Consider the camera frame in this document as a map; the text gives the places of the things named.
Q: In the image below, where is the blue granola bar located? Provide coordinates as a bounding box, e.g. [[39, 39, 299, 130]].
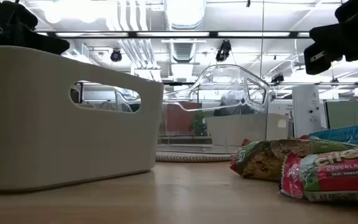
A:
[[308, 121, 358, 146]]

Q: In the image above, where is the thin vertical pole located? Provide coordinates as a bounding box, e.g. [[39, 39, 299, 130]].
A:
[[260, 0, 265, 78]]

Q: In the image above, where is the green partition panel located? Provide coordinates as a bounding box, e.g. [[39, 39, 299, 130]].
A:
[[324, 100, 358, 130]]

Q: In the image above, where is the black overhead light bar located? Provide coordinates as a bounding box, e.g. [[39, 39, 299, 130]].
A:
[[34, 30, 312, 39]]

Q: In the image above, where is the green plant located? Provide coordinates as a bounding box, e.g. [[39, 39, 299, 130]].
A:
[[191, 111, 208, 137]]

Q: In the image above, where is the red background panel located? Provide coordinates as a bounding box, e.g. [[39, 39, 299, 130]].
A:
[[163, 101, 200, 135]]

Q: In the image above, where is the black ceiling camera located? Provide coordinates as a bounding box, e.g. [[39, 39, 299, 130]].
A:
[[270, 73, 285, 85], [109, 49, 123, 63], [215, 39, 232, 63]]

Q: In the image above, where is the clear plastic handled bin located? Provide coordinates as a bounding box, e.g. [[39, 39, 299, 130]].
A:
[[157, 64, 270, 155]]

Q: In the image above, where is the round silver ventilation duct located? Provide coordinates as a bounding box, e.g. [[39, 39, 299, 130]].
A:
[[163, 0, 207, 31]]

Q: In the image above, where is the ribbed silver duct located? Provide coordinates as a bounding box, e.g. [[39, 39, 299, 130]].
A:
[[171, 42, 197, 63]]

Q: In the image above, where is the black horizontal rail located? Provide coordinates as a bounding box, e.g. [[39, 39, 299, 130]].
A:
[[163, 81, 358, 86]]

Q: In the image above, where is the round woven rope mat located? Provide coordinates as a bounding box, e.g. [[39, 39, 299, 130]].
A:
[[155, 151, 232, 163]]

